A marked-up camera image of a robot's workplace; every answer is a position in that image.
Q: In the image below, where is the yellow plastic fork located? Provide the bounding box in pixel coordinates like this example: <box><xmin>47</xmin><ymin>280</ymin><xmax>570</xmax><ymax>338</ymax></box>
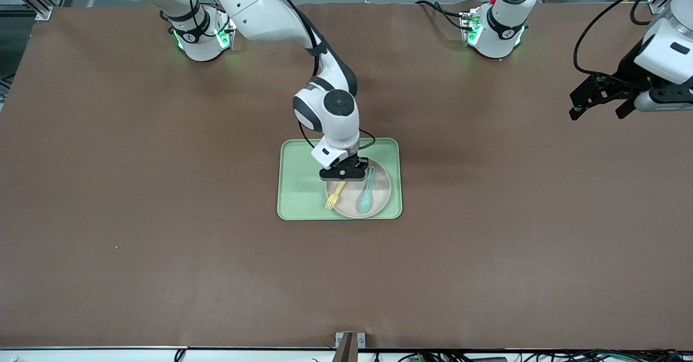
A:
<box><xmin>325</xmin><ymin>181</ymin><xmax>347</xmax><ymax>211</ymax></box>

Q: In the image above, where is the brown table mat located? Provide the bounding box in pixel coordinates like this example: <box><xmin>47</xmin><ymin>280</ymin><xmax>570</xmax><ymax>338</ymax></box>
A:
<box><xmin>0</xmin><ymin>2</ymin><xmax>693</xmax><ymax>350</ymax></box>

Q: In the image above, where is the mint green rectangular tray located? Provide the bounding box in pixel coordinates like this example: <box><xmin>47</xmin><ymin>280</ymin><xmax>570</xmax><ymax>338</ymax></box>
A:
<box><xmin>277</xmin><ymin>137</ymin><xmax>403</xmax><ymax>221</ymax></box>

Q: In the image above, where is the metal table edge bracket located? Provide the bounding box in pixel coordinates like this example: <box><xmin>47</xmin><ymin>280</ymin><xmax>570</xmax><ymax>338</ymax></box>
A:
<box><xmin>335</xmin><ymin>332</ymin><xmax>367</xmax><ymax>362</ymax></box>

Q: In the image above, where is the black base cable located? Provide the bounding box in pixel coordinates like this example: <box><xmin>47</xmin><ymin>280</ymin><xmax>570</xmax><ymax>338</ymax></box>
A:
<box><xmin>415</xmin><ymin>0</ymin><xmax>467</xmax><ymax>31</ymax></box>

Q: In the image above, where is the metal base connector panel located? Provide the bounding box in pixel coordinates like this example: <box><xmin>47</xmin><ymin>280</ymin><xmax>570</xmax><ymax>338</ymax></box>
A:
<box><xmin>460</xmin><ymin>8</ymin><xmax>483</xmax><ymax>47</ymax></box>
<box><xmin>215</xmin><ymin>18</ymin><xmax>237</xmax><ymax>50</ymax></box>

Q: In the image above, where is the tangled dark cable bundle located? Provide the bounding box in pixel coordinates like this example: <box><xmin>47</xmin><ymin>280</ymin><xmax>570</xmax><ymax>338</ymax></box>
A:
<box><xmin>390</xmin><ymin>348</ymin><xmax>693</xmax><ymax>362</ymax></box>

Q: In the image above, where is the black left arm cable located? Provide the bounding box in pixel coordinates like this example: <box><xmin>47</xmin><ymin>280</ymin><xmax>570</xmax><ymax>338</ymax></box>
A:
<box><xmin>572</xmin><ymin>0</ymin><xmax>675</xmax><ymax>77</ymax></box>

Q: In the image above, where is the teal plastic spoon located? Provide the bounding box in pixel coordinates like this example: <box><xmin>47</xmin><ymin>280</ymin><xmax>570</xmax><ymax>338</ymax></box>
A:
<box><xmin>356</xmin><ymin>166</ymin><xmax>376</xmax><ymax>214</ymax></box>

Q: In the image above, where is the round pale pink plate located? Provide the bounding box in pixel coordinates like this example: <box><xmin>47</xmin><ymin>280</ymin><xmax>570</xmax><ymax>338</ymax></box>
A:
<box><xmin>325</xmin><ymin>157</ymin><xmax>391</xmax><ymax>219</ymax></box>

